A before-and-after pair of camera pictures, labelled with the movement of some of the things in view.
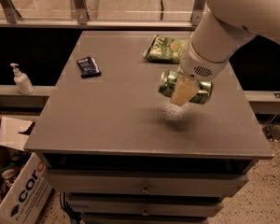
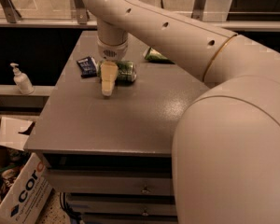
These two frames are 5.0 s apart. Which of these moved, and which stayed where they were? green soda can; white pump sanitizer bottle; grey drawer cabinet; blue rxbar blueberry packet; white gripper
Moved: green soda can; white gripper
Stayed: blue rxbar blueberry packet; white pump sanitizer bottle; grey drawer cabinet
